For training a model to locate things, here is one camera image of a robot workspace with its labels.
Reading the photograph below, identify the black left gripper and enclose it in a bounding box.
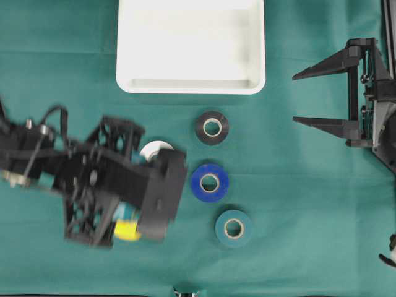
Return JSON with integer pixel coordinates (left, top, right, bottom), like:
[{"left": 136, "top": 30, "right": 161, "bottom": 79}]
[{"left": 53, "top": 116, "right": 145, "bottom": 248}]

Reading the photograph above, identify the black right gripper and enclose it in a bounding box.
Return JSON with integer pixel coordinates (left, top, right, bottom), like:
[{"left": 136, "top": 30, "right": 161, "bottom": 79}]
[{"left": 292, "top": 38, "right": 395, "bottom": 173}]

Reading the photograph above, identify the yellow tape roll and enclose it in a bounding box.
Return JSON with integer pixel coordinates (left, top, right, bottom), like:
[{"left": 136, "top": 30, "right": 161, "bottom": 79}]
[{"left": 114, "top": 220, "right": 142, "bottom": 242}]

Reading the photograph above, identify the green tape roll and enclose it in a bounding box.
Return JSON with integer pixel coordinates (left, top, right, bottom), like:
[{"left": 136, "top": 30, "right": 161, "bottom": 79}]
[{"left": 215, "top": 210, "right": 254, "bottom": 248}]

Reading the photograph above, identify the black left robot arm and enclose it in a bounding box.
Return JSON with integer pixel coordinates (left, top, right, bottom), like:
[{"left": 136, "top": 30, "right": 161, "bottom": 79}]
[{"left": 1, "top": 105, "right": 151, "bottom": 246}]

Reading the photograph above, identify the white tape roll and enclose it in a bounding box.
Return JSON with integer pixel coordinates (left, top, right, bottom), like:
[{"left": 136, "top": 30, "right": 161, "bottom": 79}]
[{"left": 139, "top": 140, "right": 174, "bottom": 162}]

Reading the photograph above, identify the black tape roll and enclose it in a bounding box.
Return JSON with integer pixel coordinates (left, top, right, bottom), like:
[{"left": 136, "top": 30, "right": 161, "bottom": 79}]
[{"left": 194, "top": 111, "right": 230, "bottom": 145}]

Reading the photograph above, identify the blue tape roll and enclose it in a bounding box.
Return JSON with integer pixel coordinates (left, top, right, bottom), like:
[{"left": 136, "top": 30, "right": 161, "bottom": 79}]
[{"left": 191, "top": 164, "right": 230, "bottom": 203}]

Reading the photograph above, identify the white plastic tray case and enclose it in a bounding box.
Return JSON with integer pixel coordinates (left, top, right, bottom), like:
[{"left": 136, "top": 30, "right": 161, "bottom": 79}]
[{"left": 116, "top": 1, "right": 266, "bottom": 95}]

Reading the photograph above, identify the green table cloth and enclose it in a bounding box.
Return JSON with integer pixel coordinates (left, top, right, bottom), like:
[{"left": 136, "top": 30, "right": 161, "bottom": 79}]
[{"left": 1, "top": 1, "right": 395, "bottom": 296}]

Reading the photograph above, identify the white black object at edge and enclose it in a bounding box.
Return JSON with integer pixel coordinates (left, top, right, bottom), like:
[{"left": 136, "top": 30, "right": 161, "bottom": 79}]
[{"left": 379, "top": 233, "right": 396, "bottom": 268}]

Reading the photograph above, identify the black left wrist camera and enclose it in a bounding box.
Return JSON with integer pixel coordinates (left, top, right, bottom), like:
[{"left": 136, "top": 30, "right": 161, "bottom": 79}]
[{"left": 89, "top": 148, "right": 187, "bottom": 245}]

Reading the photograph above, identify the black aluminium frame rail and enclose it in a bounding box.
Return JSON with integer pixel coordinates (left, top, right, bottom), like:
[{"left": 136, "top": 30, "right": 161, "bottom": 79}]
[{"left": 382, "top": 0, "right": 395, "bottom": 79}]

